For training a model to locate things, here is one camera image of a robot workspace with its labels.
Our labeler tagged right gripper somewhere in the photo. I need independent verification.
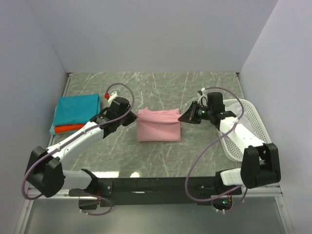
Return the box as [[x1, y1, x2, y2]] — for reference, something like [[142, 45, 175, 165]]
[[178, 101, 213, 125]]

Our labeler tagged pink t-shirt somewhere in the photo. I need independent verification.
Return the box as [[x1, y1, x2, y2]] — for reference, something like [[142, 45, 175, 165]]
[[136, 108, 181, 142]]

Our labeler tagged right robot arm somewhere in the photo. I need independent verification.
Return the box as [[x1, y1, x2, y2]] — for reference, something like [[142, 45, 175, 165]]
[[178, 92, 281, 195]]

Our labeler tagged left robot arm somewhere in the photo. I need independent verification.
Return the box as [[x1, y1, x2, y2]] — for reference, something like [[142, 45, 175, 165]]
[[23, 97, 137, 198]]

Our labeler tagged white t-shirt in basket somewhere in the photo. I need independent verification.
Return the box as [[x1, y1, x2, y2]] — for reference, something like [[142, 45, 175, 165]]
[[225, 102, 245, 118]]

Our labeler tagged teal folded t-shirt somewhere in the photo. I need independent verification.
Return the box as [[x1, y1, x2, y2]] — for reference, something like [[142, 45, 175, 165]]
[[50, 94, 100, 135]]

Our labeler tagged white plastic basket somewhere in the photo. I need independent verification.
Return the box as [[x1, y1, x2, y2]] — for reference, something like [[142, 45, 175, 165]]
[[218, 99, 272, 162]]

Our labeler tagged orange folded t-shirt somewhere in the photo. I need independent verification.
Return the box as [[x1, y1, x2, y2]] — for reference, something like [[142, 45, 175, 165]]
[[54, 124, 84, 134]]

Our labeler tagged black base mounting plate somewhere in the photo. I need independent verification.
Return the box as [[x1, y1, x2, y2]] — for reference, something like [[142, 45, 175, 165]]
[[68, 176, 243, 212]]

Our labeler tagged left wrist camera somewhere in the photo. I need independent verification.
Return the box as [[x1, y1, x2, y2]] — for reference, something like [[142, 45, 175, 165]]
[[104, 91, 120, 102]]

